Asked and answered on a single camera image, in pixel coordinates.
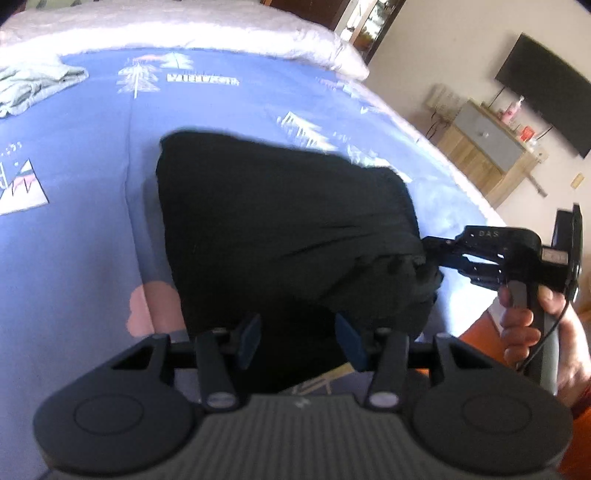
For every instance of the pale lilac quilt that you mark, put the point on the pale lilac quilt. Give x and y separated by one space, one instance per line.
207 37

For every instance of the wooden cabinet with grey drawer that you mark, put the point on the wooden cabinet with grey drawer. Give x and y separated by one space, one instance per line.
494 138

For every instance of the small red box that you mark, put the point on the small red box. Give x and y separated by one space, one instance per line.
526 133

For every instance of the black wall television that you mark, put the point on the black wall television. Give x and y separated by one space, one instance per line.
545 87

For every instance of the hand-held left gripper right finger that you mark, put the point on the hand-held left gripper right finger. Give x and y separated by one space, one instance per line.
352 344

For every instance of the crumpled grey garment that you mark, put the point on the crumpled grey garment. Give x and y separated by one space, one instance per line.
32 85

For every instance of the person's right hand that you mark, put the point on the person's right hand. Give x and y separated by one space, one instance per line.
519 337

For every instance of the white wall sockets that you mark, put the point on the white wall sockets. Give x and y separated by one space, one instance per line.
443 101

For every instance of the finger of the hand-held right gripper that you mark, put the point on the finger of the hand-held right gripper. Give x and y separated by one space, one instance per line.
475 272
438 243

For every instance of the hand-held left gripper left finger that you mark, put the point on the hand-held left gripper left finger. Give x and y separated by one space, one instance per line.
249 344

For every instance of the beige wall switch plate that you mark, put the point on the beige wall switch plate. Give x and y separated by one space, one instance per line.
577 181

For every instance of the black pants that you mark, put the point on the black pants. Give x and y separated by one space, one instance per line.
277 221

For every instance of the pink bottle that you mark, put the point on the pink bottle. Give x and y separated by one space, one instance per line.
515 110

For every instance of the blue printed bedsheet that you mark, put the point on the blue printed bedsheet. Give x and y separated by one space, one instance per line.
92 184

